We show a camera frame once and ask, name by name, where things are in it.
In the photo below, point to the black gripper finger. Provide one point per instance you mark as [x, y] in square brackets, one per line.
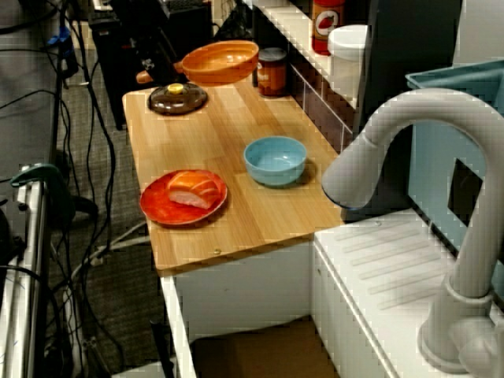
[159, 67]

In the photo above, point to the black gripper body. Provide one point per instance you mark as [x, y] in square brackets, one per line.
[147, 43]

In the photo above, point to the brown lid yellow knob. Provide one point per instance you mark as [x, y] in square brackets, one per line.
[177, 102]

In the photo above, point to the orange toy frying pan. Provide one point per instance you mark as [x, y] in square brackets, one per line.
[220, 63]

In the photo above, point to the salmon sushi toy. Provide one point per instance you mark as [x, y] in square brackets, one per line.
[193, 189]

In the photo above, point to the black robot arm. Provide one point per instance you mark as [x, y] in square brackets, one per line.
[134, 17]

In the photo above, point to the blue tape piece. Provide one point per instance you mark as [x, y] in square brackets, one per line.
[59, 38]

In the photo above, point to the brown beans can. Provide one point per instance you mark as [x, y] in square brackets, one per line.
[272, 78]

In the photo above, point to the red plate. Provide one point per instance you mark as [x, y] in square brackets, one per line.
[157, 208]

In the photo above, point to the light blue bowl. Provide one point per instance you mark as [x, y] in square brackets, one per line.
[275, 161]

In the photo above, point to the tiled backsplash shelf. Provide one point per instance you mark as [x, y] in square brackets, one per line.
[315, 106]

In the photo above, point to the green power drill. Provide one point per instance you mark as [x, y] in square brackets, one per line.
[35, 173]

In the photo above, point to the red tomato sauce bottle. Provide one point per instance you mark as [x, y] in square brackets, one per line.
[326, 27]

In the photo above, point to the white lidded container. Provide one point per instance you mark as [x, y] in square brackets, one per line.
[346, 59]

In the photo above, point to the dark grey upright panel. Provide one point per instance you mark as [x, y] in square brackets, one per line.
[409, 51]

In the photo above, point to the grey toy faucet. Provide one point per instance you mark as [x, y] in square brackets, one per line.
[433, 110]

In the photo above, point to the teal plastic bin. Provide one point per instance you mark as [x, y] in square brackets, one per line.
[433, 157]

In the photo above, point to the white sink unit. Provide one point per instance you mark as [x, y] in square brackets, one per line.
[393, 252]

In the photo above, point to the aluminium frame rail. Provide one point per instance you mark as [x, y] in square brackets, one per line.
[27, 236]

